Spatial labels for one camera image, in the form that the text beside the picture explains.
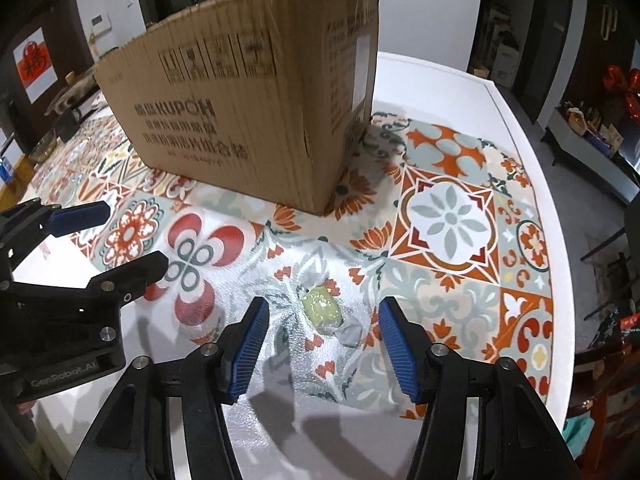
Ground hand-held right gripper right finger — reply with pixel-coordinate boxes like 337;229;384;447
377;297;576;480

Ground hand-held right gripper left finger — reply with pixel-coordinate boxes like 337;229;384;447
75;296;271;480

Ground glass bowl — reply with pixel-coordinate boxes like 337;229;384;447
27;130;58;163

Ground black chair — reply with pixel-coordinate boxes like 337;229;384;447
580;200;640;263

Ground grey low bench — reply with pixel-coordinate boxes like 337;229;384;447
542;107;640;201

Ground dark brown door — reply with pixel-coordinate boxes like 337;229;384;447
0;0;96;156

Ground wooden chair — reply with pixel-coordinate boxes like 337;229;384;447
567;255;640;461

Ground black mug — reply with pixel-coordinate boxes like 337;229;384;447
55;106;86;133

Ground gift boxes pile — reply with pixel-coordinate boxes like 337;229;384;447
565;102;623;156

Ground hallway cardboard box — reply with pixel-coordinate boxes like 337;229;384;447
492;42;521;88

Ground brown cardboard box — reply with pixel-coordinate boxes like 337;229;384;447
92;0;381;216

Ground metal cooking pan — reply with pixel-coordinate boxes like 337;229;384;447
45;72;103;113

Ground red foil balloons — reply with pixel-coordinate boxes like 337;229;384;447
602;65;640;121

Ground green candy clear wrapper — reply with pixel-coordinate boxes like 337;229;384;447
287;272;361;348

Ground white red door poster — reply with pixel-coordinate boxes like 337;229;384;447
14;27;57;101

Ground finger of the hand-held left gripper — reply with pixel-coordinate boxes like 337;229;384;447
0;199;112;273
0;251;170;346

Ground teal cloth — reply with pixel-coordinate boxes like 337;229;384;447
565;415;596;458

